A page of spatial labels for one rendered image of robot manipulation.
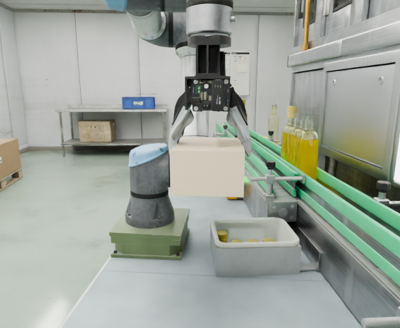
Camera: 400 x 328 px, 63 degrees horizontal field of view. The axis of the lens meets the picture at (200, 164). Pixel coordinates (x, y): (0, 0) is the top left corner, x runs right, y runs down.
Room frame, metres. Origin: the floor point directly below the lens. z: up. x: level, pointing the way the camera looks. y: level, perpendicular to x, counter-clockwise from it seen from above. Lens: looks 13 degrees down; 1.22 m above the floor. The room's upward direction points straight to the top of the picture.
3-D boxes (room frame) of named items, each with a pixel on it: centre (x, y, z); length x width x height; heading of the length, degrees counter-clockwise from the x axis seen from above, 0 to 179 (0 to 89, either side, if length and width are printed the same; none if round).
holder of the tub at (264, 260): (0.86, -0.17, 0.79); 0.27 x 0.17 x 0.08; 93
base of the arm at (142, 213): (0.97, 0.16, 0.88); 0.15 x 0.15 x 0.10
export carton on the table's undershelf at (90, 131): (6.42, 2.00, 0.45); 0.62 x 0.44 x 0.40; 88
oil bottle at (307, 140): (1.08, -0.36, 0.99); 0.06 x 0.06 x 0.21; 4
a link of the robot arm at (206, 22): (0.57, -0.02, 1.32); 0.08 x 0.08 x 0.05
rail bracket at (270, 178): (0.98, -0.24, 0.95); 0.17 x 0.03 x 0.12; 93
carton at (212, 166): (0.59, -0.02, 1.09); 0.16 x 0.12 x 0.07; 175
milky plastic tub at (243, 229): (0.86, -0.15, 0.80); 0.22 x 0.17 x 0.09; 93
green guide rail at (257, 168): (1.88, -0.18, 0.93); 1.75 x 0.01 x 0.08; 3
